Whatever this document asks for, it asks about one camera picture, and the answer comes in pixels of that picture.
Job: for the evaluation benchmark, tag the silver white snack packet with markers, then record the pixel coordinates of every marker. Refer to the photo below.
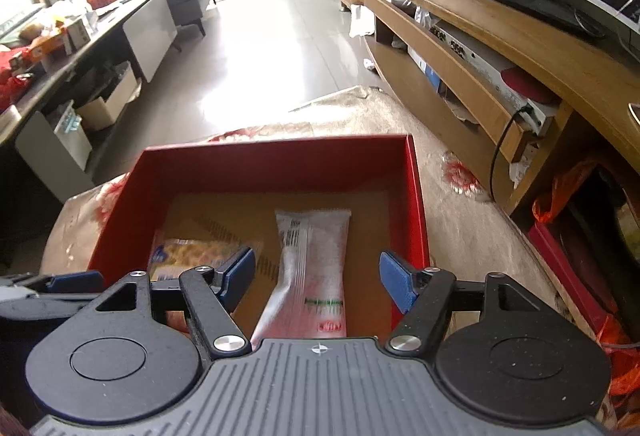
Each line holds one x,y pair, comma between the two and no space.
308,300

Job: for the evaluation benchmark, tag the floral beige tablecloth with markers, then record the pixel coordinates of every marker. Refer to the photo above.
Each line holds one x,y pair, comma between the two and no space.
468,235

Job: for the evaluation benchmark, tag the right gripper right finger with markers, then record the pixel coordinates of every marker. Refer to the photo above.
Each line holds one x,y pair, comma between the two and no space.
423,298

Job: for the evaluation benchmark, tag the silver media player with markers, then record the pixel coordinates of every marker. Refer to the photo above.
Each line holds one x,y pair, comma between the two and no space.
516,87

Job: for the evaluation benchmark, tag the red cardboard box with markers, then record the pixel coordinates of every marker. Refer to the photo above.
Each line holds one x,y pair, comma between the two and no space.
233,192

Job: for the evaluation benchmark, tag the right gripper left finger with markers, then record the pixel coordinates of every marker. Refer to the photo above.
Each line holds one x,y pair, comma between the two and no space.
211,296

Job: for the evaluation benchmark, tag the cardboard storage box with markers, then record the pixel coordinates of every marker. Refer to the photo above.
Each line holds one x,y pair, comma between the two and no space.
113,87

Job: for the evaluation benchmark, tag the clear yellow cracker packet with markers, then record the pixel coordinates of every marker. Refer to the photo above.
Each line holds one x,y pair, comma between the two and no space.
171,256

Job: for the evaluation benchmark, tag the long dark side table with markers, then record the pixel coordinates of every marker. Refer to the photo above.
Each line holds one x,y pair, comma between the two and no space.
148,30

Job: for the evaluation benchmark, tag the orange plastic bag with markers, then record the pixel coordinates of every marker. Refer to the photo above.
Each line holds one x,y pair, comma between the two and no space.
587,230

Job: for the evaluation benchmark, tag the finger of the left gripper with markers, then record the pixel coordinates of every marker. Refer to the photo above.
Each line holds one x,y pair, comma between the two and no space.
84,282

